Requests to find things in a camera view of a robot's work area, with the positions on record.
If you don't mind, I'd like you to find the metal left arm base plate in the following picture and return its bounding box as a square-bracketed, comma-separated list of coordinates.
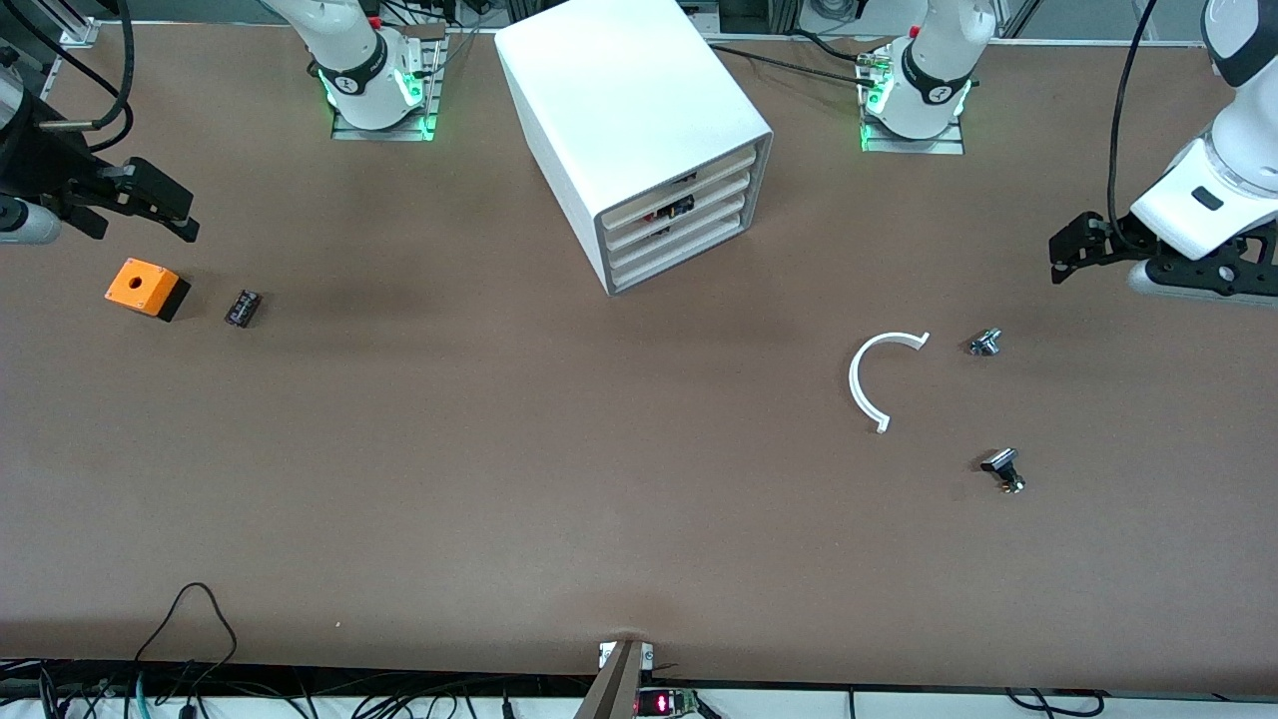
[861, 45, 966, 154]

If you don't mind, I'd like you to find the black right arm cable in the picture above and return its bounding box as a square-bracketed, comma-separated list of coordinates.
[0, 0, 137, 156]

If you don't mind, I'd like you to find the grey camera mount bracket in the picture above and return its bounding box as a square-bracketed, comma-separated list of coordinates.
[574, 639, 655, 719]

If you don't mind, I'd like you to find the white drawer cabinet housing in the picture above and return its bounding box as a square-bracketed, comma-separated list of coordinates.
[494, 0, 775, 297]

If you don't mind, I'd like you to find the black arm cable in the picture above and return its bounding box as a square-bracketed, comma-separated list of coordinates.
[0, 0, 137, 156]
[1108, 0, 1159, 251]

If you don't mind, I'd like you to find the black looped cable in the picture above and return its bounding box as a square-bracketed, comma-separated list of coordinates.
[135, 582, 239, 665]

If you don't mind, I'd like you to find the black cable across table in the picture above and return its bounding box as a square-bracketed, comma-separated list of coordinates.
[704, 30, 885, 89]

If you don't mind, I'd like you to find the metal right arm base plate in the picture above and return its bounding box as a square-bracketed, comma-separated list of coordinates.
[331, 25, 447, 141]

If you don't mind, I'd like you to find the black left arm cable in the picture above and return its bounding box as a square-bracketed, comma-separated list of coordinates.
[1108, 0, 1159, 251]

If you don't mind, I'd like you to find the white curved plastic ring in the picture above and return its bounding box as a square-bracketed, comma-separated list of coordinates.
[849, 331, 932, 434]

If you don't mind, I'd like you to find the white plastic drawer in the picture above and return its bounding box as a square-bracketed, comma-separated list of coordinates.
[609, 218, 748, 293]
[602, 172, 752, 251]
[597, 145, 760, 229]
[606, 195, 750, 273]

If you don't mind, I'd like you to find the orange box with hole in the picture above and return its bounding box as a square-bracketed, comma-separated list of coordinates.
[104, 258, 192, 323]

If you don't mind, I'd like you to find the black selector switch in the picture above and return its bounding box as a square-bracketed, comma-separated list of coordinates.
[980, 448, 1027, 495]

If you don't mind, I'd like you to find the device with red display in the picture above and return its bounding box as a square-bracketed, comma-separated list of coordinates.
[637, 687, 700, 718]

